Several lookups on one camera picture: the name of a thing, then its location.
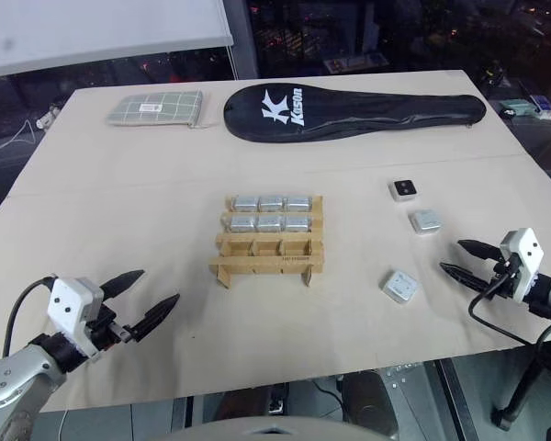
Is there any black tripod stand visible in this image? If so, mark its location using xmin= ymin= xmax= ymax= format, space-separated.
xmin=489 ymin=321 xmax=551 ymax=429

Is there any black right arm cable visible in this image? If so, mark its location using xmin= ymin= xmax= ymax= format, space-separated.
xmin=468 ymin=274 xmax=551 ymax=346

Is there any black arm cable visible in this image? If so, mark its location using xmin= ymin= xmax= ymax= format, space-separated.
xmin=468 ymin=274 xmax=551 ymax=346
xmin=1 ymin=274 xmax=59 ymax=360

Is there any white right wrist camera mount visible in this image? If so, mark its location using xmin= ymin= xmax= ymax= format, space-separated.
xmin=499 ymin=227 xmax=545 ymax=303

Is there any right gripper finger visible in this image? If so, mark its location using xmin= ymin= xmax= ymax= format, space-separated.
xmin=456 ymin=238 xmax=504 ymax=260
xmin=439 ymin=261 xmax=493 ymax=292

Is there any wooden slotted rack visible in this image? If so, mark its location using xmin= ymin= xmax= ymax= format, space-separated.
xmin=208 ymin=194 xmax=325 ymax=290

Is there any black table frame bar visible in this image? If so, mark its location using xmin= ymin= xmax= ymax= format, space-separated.
xmin=434 ymin=356 xmax=481 ymax=441

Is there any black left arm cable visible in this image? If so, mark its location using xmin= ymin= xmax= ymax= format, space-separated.
xmin=1 ymin=274 xmax=59 ymax=360

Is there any dark rounded shape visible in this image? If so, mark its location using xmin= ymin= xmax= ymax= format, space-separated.
xmin=339 ymin=370 xmax=401 ymax=437

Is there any black Kason racket bag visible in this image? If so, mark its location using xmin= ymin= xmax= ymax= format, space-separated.
xmin=221 ymin=83 xmax=489 ymax=145

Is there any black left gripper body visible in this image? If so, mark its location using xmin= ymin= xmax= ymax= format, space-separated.
xmin=84 ymin=300 xmax=137 ymax=354

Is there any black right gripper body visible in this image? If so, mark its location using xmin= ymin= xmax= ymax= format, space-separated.
xmin=488 ymin=254 xmax=525 ymax=300

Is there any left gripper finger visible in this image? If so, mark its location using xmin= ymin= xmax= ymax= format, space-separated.
xmin=101 ymin=269 xmax=146 ymax=300
xmin=129 ymin=293 xmax=182 ymax=343

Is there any white roller blind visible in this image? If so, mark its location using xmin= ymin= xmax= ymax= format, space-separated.
xmin=0 ymin=0 xmax=235 ymax=80

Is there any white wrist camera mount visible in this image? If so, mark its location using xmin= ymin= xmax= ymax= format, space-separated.
xmin=46 ymin=276 xmax=107 ymax=359
xmin=499 ymin=227 xmax=545 ymax=303

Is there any small white device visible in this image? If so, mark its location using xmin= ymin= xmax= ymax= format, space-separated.
xmin=35 ymin=103 xmax=61 ymax=130

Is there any white box black top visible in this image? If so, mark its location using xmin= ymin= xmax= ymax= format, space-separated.
xmin=388 ymin=179 xmax=418 ymax=204

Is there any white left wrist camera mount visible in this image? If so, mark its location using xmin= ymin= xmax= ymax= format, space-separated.
xmin=46 ymin=276 xmax=107 ymax=359

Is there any grey rounded robot body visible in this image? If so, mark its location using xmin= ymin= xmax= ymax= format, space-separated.
xmin=163 ymin=414 xmax=399 ymax=441

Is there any green plaid fabric pouch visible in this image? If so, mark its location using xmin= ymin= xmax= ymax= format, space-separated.
xmin=104 ymin=89 xmax=215 ymax=130

